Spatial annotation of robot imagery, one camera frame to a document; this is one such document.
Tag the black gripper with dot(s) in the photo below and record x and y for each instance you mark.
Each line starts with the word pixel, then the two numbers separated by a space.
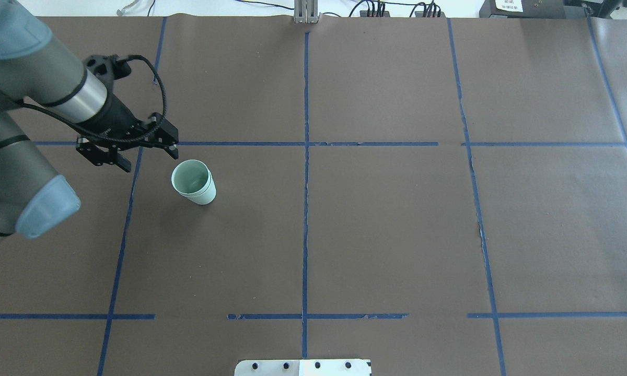
pixel 116 116

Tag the white pedestal column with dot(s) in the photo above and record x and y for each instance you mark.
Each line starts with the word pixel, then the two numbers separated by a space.
pixel 304 367

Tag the brown paper table cover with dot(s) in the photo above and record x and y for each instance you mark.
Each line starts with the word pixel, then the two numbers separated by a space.
pixel 444 197

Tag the mint cup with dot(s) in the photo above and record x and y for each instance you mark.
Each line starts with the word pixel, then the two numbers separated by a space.
pixel 191 177
pixel 204 194

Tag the aluminium frame post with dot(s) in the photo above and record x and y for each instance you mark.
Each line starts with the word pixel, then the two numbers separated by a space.
pixel 306 12

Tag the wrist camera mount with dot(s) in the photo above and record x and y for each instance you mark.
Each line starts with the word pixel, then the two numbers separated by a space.
pixel 108 67

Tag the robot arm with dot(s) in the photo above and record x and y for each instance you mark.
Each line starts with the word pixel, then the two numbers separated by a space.
pixel 39 73

